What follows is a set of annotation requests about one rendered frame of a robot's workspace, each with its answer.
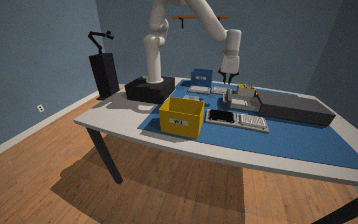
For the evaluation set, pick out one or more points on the blue bench mat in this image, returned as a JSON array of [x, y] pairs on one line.
[[286, 138]]

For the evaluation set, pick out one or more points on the yellow open-top bin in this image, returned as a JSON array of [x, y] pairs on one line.
[[181, 117]]

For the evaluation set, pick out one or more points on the blue open-top bin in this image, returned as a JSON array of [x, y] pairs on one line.
[[201, 77]]

